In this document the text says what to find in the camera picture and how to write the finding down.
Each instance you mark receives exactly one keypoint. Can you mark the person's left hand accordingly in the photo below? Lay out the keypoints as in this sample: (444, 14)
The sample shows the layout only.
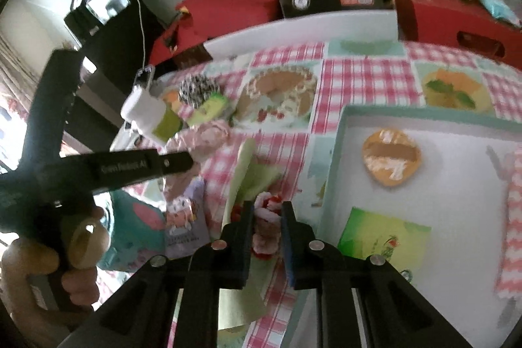
(87, 246)

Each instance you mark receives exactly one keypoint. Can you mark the purple cartoon wipes packet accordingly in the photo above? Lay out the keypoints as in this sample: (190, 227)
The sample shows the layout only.
(183, 217)

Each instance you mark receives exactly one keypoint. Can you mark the orange bread squishy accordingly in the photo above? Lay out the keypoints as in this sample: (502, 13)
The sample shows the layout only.
(391, 156)

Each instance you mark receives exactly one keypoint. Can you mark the pink white zigzag sock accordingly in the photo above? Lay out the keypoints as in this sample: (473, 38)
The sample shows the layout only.
(512, 229)

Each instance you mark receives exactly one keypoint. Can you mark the white bottle green label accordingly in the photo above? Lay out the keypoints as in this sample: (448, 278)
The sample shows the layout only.
(142, 107)

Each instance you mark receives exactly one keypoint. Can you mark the black smartphone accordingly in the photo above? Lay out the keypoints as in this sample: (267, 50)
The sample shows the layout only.
(144, 77)

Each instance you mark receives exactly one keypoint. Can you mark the leopard print scrunchie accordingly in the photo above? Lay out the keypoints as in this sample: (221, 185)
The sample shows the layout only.
(198, 89)

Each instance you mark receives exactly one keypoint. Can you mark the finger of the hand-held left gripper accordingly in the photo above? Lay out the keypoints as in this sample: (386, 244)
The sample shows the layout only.
(177, 162)

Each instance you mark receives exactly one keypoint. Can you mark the red gift box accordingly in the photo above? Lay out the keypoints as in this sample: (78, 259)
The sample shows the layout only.
(440, 17)

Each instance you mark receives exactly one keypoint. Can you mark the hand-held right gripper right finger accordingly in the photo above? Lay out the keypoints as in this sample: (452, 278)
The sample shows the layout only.
(289, 250)

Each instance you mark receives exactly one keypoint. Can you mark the shallow teal box tray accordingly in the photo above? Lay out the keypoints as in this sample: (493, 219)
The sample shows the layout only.
(448, 209)

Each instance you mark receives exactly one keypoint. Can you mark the light green cloth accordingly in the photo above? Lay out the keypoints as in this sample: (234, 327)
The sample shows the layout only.
(253, 179)

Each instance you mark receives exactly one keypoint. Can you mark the pink checked printed tablecloth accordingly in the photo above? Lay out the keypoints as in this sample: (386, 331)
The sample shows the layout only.
(367, 62)

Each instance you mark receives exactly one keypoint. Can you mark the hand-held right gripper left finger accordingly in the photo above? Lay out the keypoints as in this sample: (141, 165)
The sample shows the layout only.
(248, 250)

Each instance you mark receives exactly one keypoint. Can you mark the light blue wipes pack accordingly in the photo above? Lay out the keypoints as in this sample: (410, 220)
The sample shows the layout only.
(499, 7)

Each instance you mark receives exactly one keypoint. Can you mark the pink red fabric piece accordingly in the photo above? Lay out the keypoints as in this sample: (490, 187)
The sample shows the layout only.
(265, 234)

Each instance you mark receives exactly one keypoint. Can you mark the black cabinet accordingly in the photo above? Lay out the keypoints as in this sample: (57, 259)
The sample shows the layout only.
(114, 58)

